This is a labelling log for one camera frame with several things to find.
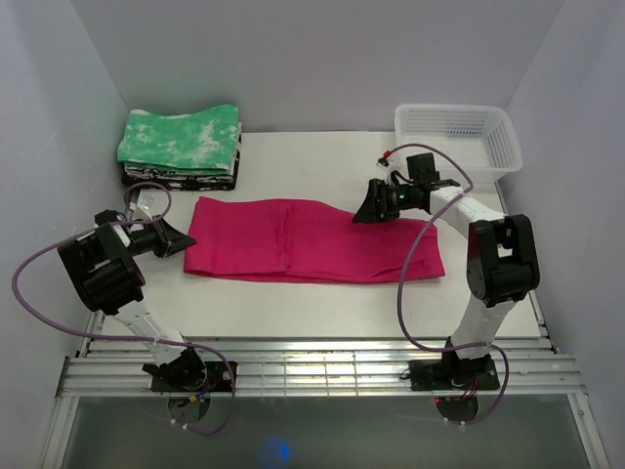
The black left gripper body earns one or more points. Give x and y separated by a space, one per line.
155 237

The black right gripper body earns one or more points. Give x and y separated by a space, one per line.
393 199

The pink trousers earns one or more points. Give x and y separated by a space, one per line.
306 241

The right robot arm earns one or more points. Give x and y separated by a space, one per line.
501 268

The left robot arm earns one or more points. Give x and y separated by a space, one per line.
103 271

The dark camouflage folded trousers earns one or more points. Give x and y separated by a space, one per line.
186 181

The green white folded trousers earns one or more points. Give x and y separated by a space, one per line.
205 142

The white plastic basket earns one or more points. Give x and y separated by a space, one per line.
481 139

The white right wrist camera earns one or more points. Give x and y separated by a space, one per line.
386 165

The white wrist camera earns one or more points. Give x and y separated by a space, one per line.
386 165
140 215

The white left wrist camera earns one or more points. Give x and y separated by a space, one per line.
140 215

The aluminium table frame rail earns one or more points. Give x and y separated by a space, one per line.
319 386

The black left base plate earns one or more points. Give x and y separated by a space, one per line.
214 376

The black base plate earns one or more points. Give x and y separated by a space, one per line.
444 374
214 376

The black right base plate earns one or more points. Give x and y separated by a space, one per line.
444 374

